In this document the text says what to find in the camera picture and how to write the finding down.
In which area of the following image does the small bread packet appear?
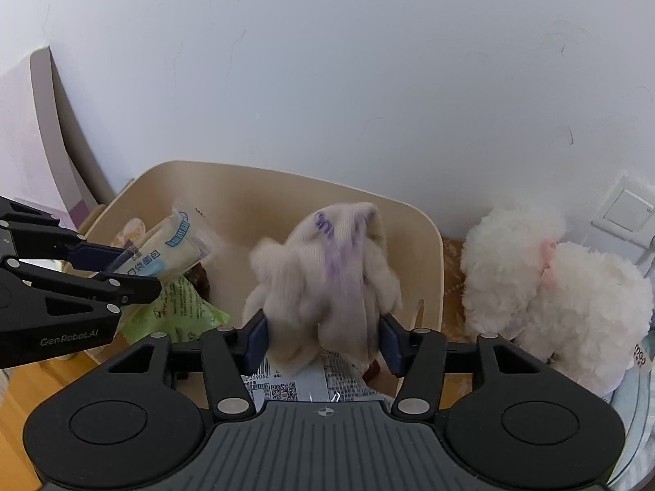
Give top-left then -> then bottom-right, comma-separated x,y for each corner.
109,206 -> 221,283

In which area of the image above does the white green snack bag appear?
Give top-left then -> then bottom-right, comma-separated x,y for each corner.
242,351 -> 393,410

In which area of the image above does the pink purple sock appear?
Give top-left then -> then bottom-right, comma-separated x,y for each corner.
243,202 -> 402,376

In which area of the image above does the beige plastic storage bin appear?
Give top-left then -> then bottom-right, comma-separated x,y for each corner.
87,161 -> 444,329

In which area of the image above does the white fluffy plush dog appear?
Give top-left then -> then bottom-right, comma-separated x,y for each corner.
461,208 -> 654,397

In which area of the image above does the light striped clothes pile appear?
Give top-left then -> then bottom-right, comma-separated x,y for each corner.
606,325 -> 654,490

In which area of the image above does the white wall socket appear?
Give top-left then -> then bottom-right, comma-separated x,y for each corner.
592,175 -> 655,250

